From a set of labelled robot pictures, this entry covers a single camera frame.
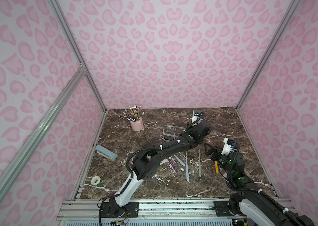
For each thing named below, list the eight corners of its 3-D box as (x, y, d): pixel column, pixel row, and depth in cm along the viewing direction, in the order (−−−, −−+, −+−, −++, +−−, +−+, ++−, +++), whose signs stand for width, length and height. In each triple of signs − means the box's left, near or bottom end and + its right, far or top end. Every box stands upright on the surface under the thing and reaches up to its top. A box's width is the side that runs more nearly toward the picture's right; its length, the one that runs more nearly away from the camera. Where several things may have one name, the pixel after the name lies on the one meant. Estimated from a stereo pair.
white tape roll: (92, 185, 83) (90, 183, 81) (94, 177, 86) (92, 175, 84) (99, 185, 83) (97, 183, 81) (101, 177, 86) (99, 175, 84)
